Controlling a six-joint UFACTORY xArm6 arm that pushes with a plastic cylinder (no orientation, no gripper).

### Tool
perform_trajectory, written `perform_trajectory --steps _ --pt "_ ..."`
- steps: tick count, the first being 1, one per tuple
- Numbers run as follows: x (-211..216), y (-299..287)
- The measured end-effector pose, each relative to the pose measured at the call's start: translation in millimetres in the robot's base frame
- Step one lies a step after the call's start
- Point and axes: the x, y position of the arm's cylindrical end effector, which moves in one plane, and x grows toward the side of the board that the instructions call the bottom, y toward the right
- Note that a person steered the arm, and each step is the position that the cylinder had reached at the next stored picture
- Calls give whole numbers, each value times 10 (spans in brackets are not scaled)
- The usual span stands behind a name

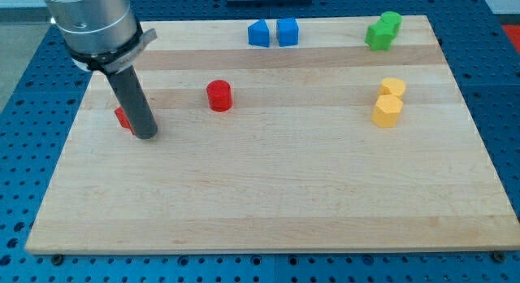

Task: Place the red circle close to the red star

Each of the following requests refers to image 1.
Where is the blue cube block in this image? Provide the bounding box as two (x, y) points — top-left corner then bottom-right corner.
(276, 18), (299, 47)

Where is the green star block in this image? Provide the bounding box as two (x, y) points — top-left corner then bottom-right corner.
(365, 20), (395, 51)

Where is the red cylinder block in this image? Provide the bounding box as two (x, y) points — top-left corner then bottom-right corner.
(206, 80), (233, 112)

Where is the yellow hexagon block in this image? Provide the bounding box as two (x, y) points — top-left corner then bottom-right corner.
(371, 94), (404, 128)

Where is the green cylinder block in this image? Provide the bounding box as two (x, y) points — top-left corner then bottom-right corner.
(380, 11), (402, 37)

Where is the red star block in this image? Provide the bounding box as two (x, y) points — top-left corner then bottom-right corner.
(114, 107), (135, 135)

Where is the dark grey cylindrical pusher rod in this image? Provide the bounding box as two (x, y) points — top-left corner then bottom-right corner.
(106, 66), (158, 140)

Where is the blue triangular block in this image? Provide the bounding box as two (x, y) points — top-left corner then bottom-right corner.
(247, 19), (270, 47)

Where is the light wooden board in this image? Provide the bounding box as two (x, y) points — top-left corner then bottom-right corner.
(25, 15), (519, 255)

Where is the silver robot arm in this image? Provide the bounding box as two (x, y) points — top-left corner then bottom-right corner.
(44, 0), (158, 140)

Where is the yellow heart block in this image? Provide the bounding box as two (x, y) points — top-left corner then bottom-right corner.
(378, 77), (406, 99)

